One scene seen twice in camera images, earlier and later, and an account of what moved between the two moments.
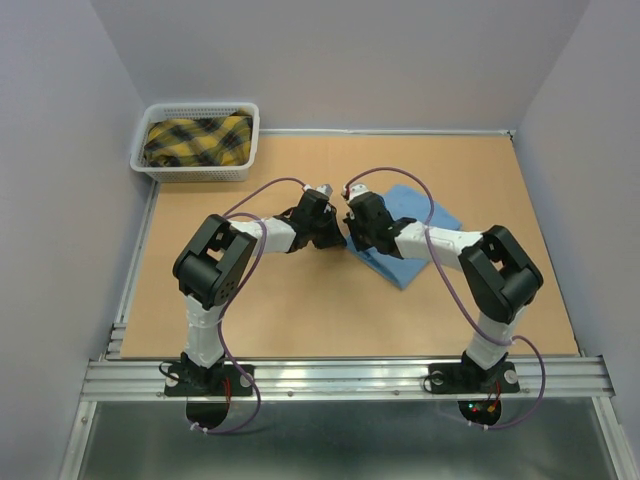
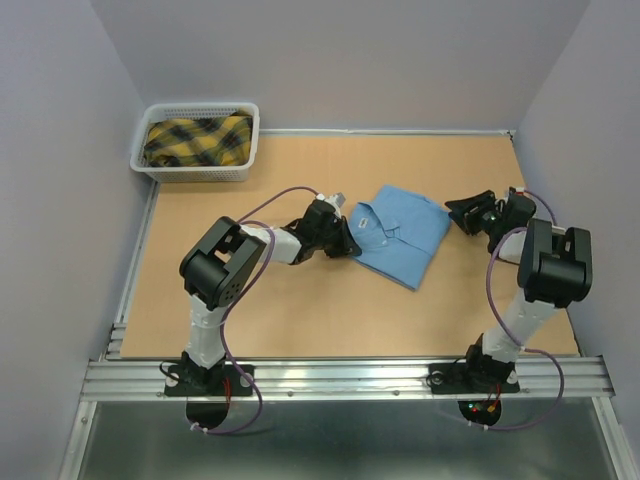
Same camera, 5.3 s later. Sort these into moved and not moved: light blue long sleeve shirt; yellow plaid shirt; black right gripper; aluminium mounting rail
Moved: black right gripper
Not moved: light blue long sleeve shirt; aluminium mounting rail; yellow plaid shirt
